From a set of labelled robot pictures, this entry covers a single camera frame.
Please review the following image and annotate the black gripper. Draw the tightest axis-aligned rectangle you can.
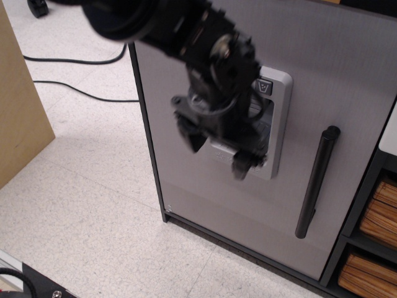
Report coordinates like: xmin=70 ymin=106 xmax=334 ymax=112
xmin=171 ymin=89 xmax=267 ymax=181

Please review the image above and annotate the grey toy fridge door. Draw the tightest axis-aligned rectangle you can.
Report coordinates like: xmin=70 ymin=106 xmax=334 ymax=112
xmin=130 ymin=0 xmax=397 ymax=282

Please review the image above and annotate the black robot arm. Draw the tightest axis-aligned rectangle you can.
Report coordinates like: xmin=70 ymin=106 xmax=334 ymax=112
xmin=77 ymin=1 xmax=267 ymax=180

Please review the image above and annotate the dark grey fridge cabinet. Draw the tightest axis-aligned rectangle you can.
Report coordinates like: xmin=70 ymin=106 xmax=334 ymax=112
xmin=127 ymin=0 xmax=397 ymax=298

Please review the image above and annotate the grey water dispenser panel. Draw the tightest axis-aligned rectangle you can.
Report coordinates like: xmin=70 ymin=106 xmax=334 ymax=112
xmin=209 ymin=65 xmax=294 ymax=181

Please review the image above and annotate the dark grey shelf unit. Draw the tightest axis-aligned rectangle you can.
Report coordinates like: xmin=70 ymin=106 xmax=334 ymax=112
xmin=319 ymin=148 xmax=397 ymax=298

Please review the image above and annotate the white countertop edge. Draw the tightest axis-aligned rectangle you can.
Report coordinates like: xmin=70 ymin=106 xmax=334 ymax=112
xmin=378 ymin=105 xmax=397 ymax=156

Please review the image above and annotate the upper woven storage basket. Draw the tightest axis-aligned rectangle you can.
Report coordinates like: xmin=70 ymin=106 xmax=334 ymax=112
xmin=359 ymin=176 xmax=396 ymax=249

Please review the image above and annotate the woven storage basket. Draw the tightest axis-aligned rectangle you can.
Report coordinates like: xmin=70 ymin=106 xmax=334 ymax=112
xmin=359 ymin=176 xmax=396 ymax=249
xmin=337 ymin=253 xmax=396 ymax=298

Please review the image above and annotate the light wooden board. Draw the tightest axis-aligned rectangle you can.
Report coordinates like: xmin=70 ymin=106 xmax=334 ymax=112
xmin=1 ymin=4 xmax=55 ymax=187

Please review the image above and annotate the lower woven storage basket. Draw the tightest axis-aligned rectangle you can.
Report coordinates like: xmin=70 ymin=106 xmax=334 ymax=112
xmin=337 ymin=253 xmax=396 ymax=298

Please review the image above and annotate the black caster wheel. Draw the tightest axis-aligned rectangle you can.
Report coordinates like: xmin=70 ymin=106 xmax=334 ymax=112
xmin=27 ymin=0 xmax=49 ymax=19

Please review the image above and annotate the black bar door handle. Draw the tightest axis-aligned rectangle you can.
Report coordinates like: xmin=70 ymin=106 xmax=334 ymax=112
xmin=295 ymin=125 xmax=341 ymax=239

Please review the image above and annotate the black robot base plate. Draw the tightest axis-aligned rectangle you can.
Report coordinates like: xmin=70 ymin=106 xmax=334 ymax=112
xmin=0 ymin=262 xmax=78 ymax=298

